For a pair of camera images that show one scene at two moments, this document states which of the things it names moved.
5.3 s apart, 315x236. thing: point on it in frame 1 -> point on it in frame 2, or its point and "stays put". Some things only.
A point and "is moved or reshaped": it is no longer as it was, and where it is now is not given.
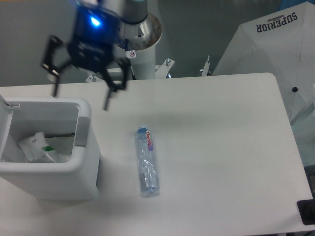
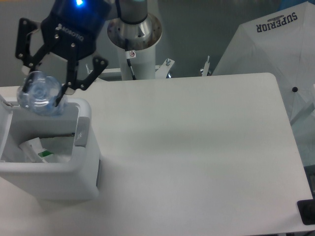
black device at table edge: [306, 208] stays put
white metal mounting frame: [160, 69] stays put
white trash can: [49, 147] stays put
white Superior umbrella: [282, 44] stays put
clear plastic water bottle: [149, 180] -> [42, 93]
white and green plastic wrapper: [35, 148] is moved or reshaped
